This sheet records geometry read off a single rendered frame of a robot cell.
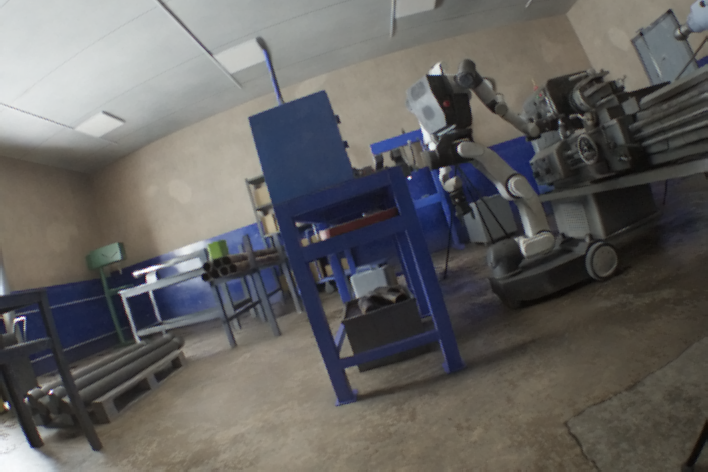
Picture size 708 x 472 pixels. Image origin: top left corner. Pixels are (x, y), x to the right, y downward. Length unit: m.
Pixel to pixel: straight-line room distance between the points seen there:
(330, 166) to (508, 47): 5.97
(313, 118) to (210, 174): 5.21
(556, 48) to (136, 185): 8.26
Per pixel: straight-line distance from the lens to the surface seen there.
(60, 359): 2.02
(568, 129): 3.15
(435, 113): 2.04
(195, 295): 6.82
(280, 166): 1.51
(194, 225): 6.72
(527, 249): 2.10
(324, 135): 1.50
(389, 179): 1.46
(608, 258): 2.14
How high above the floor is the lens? 0.65
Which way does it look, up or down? 4 degrees up
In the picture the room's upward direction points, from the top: 18 degrees counter-clockwise
